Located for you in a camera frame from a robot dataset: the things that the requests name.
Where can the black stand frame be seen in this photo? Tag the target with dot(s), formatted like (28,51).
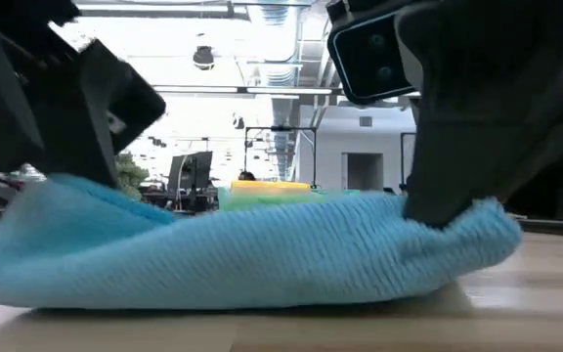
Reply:
(281,128)
(402,161)

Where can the blue microfiber towel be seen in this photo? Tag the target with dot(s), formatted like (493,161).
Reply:
(237,254)

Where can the person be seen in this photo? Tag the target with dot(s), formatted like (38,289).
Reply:
(247,176)

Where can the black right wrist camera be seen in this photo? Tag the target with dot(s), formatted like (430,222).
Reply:
(364,54)

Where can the black monitor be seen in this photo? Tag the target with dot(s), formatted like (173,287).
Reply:
(193,171)

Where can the black ceiling fixture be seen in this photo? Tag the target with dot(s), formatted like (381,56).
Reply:
(203,57)

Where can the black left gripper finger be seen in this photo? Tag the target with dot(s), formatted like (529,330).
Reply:
(86,142)

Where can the artificial plant in patterned pot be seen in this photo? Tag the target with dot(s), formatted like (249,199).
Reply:
(130,176)

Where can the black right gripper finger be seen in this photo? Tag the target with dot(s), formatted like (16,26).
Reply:
(555,190)
(457,171)

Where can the teal translucent plastic basket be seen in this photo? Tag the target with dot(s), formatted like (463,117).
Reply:
(335,198)

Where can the orange microfiber towel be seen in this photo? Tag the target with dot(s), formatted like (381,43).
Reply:
(272,187)

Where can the silver corrugated ceiling duct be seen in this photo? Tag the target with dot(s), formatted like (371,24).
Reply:
(276,49)

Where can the black aluminium table frame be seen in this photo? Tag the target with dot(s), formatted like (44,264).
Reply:
(555,227)

